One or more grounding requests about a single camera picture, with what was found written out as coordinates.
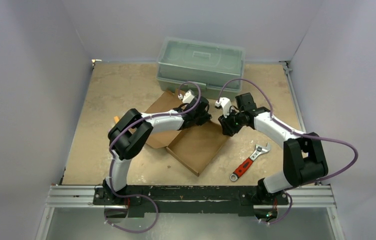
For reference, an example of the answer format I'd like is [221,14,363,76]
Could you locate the brown cardboard box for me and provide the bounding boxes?
[144,90,233,177]

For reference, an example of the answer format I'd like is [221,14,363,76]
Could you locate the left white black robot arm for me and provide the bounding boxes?
[105,97,211,205]

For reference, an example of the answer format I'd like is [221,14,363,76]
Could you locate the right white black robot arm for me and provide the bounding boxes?
[215,93,329,204]

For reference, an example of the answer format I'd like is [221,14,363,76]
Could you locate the translucent green plastic toolbox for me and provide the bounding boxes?
[156,37,245,100]

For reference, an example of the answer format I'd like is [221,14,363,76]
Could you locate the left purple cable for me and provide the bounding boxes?
[108,81,202,200]

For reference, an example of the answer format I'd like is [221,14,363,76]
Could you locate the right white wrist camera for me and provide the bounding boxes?
[215,97,232,118]

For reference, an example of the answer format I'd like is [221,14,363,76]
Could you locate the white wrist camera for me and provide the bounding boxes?
[177,90,196,104]
[215,97,232,118]

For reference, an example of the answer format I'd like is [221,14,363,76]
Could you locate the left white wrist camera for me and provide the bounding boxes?
[177,90,196,104]

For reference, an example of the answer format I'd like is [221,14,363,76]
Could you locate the red handled adjustable wrench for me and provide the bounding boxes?
[229,143,271,182]

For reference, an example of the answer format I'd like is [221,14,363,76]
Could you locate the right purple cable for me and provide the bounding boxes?
[218,78,359,227]

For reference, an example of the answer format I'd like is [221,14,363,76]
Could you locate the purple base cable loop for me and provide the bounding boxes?
[103,193,159,235]

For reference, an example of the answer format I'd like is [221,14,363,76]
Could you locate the black metal base rail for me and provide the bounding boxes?
[46,185,336,218]

